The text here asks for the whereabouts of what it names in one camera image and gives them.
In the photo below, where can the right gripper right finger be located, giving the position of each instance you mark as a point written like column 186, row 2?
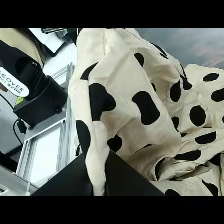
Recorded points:
column 128, row 180

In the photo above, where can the white garment with black spots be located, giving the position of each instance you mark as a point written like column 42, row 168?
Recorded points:
column 125, row 73

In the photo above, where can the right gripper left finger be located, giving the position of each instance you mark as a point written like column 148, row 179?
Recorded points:
column 68, row 180

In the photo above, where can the silver frame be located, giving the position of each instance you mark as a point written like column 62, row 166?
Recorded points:
column 65, row 133

